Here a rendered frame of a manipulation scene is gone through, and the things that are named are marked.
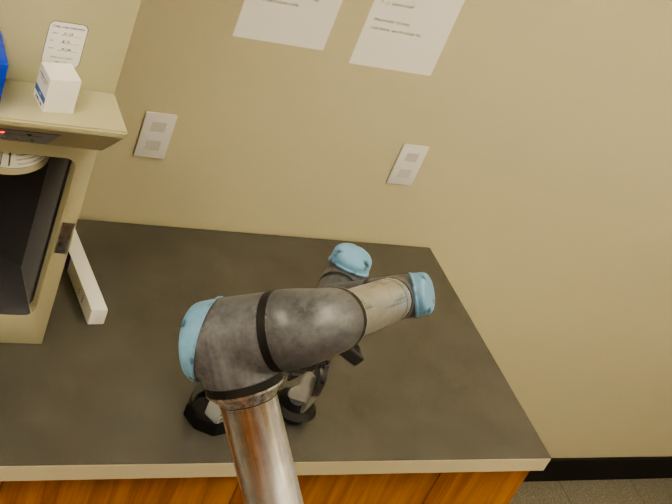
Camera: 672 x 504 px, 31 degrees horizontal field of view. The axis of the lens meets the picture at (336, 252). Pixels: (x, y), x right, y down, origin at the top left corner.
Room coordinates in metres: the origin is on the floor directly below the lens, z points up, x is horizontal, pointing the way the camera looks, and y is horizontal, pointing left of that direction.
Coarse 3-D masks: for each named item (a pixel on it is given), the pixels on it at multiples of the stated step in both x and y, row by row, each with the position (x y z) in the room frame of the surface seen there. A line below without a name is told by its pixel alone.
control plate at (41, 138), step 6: (6, 132) 1.55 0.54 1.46; (12, 132) 1.55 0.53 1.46; (18, 132) 1.55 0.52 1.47; (24, 132) 1.56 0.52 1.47; (30, 132) 1.56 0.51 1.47; (36, 132) 1.56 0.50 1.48; (6, 138) 1.59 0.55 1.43; (12, 138) 1.59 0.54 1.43; (24, 138) 1.59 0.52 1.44; (30, 138) 1.59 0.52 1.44; (36, 138) 1.59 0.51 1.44; (42, 138) 1.59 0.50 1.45; (48, 138) 1.60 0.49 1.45; (54, 138) 1.60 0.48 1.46
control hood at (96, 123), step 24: (24, 96) 1.59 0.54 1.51; (96, 96) 1.68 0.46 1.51; (0, 120) 1.51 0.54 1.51; (24, 120) 1.53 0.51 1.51; (48, 120) 1.55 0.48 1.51; (72, 120) 1.58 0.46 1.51; (96, 120) 1.61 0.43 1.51; (120, 120) 1.64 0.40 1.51; (48, 144) 1.64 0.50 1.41; (72, 144) 1.64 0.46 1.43; (96, 144) 1.65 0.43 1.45
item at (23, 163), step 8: (0, 152) 1.65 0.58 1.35; (8, 152) 1.66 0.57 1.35; (0, 160) 1.65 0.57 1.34; (8, 160) 1.65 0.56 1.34; (16, 160) 1.66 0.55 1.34; (24, 160) 1.67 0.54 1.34; (32, 160) 1.69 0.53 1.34; (40, 160) 1.71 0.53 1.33; (0, 168) 1.64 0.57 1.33; (8, 168) 1.65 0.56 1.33; (16, 168) 1.66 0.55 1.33; (24, 168) 1.67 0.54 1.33; (32, 168) 1.68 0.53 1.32
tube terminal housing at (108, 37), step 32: (0, 0) 1.60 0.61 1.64; (32, 0) 1.62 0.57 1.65; (64, 0) 1.65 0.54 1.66; (96, 0) 1.67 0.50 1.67; (128, 0) 1.70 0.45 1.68; (32, 32) 1.63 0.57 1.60; (96, 32) 1.68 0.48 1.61; (128, 32) 1.71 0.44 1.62; (32, 64) 1.63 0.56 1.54; (96, 64) 1.69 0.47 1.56; (64, 192) 1.72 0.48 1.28; (64, 256) 1.71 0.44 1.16; (0, 320) 1.66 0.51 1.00; (32, 320) 1.70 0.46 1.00
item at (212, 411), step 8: (200, 384) 1.69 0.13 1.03; (200, 392) 1.68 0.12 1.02; (192, 400) 1.69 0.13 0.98; (200, 400) 1.68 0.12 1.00; (208, 400) 1.67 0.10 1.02; (192, 408) 1.69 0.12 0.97; (200, 408) 1.68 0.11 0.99; (208, 408) 1.67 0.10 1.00; (216, 408) 1.67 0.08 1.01; (200, 416) 1.67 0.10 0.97; (208, 416) 1.67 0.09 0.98; (216, 416) 1.68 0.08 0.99
